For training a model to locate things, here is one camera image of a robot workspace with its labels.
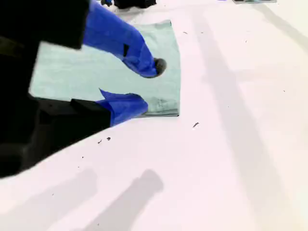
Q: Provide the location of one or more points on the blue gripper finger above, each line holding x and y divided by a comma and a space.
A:
115, 36
127, 106

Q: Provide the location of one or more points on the pale green T-shirt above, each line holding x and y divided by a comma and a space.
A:
84, 72

